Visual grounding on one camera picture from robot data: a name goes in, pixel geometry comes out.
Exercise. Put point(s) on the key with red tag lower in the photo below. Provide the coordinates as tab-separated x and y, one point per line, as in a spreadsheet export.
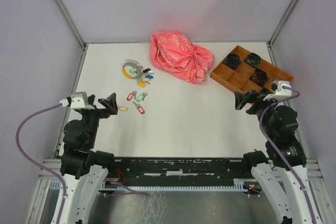
139	108

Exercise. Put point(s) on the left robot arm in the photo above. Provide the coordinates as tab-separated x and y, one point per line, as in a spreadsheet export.
82	170

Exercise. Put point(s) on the black roll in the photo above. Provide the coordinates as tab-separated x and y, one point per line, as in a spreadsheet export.
253	60
259	77
232	61

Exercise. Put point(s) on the black roll top left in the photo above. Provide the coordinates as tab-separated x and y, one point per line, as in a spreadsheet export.
232	61

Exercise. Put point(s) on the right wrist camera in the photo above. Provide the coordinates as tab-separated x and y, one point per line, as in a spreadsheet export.
281	89

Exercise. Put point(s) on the pink crumpled cloth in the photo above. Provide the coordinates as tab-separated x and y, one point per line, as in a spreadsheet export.
174	53

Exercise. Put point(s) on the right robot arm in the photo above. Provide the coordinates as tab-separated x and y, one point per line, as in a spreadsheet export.
282	171

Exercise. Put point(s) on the key with green tag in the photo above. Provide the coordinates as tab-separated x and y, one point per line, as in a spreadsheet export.
141	97

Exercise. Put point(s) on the black roll top right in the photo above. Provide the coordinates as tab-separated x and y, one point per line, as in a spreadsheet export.
253	60

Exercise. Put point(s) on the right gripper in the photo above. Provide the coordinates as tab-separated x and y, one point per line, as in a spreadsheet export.
241	98

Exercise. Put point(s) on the black roll middle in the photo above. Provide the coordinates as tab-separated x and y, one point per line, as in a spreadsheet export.
259	77

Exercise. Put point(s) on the aluminium frame rail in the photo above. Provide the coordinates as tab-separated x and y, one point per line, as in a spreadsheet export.
53	165

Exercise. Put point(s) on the wooden compartment tray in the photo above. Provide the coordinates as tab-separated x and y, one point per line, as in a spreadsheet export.
238	79

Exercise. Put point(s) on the key with yellow tag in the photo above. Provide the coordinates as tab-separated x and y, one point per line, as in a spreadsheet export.
123	108

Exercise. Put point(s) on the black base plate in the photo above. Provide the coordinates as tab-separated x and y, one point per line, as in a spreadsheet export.
170	172

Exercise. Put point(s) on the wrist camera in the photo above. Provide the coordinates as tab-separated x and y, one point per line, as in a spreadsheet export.
281	89
77	101

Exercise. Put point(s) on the metal keyring with keys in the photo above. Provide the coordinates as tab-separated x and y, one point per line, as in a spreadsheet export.
132	69

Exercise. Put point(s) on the key with red tag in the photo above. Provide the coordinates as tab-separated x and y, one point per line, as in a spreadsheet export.
139	108
132	96

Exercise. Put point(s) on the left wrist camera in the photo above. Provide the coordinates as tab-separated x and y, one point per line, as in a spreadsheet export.
77	101

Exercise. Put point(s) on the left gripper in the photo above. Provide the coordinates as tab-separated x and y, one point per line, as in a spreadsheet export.
111	105

